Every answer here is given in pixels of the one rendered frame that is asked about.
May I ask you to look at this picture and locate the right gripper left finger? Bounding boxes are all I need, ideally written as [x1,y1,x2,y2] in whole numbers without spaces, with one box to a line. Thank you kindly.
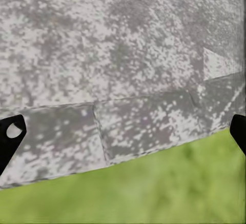
[0,114,27,176]

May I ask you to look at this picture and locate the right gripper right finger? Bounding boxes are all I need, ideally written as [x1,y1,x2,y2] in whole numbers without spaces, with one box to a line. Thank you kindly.
[230,114,246,155]

